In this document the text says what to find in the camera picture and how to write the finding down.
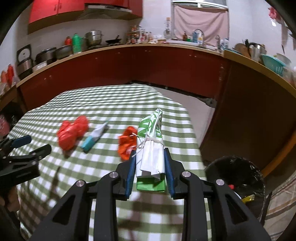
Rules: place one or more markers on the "black trash bin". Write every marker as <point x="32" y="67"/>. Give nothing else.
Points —
<point x="245" y="178"/>

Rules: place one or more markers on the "dark red base cabinets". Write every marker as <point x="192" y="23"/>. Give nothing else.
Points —
<point x="255" y="112"/>

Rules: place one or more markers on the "green thermos jug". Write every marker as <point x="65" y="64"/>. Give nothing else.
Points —
<point x="76" y="44"/>

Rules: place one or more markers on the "steel electric kettle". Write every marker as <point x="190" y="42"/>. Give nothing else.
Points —
<point x="255" y="50"/>

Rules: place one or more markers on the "small orange-red plastic bag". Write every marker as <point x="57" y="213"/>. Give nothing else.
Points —
<point x="127" y="143"/>

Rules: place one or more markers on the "black wok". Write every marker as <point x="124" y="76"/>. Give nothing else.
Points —
<point x="115" y="41"/>

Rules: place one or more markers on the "blue white tube wrapper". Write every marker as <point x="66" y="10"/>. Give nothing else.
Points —
<point x="93" y="137"/>

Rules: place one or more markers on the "green white bag bundle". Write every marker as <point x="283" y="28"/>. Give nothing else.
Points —
<point x="150" y="163"/>

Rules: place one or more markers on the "steel stock pot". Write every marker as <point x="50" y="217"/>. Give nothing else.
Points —
<point x="93" y="38"/>

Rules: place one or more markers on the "large red plastic bag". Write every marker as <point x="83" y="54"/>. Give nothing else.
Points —
<point x="69" y="132"/>

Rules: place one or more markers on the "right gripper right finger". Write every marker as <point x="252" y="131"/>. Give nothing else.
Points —
<point x="230" y="217"/>

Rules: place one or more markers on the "grey mixing bowl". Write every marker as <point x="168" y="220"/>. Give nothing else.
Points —
<point x="64" y="51"/>

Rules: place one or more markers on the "dark cooking pot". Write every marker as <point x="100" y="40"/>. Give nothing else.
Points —
<point x="46" y="55"/>

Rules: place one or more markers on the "yellow snack wrapper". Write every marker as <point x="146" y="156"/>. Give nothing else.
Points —
<point x="248" y="198"/>

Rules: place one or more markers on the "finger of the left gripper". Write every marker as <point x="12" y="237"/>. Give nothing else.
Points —
<point x="7" y="145"/>
<point x="35" y="155"/>

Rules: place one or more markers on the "green checked tablecloth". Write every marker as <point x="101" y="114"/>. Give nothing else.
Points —
<point x="146" y="215"/>

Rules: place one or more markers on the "rice cooker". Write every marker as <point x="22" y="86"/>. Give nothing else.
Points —
<point x="24" y="66"/>

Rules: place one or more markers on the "teal plastic basket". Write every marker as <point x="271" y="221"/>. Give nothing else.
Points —
<point x="273" y="64"/>

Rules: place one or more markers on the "range hood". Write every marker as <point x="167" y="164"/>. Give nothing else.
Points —
<point x="104" y="12"/>

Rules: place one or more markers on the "red upper cabinets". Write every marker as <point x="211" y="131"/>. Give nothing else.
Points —
<point x="47" y="13"/>

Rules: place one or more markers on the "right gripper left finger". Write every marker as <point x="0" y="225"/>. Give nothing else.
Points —
<point x="70" y="217"/>

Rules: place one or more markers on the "pink window curtain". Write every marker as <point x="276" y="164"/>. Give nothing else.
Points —
<point x="212" y="22"/>

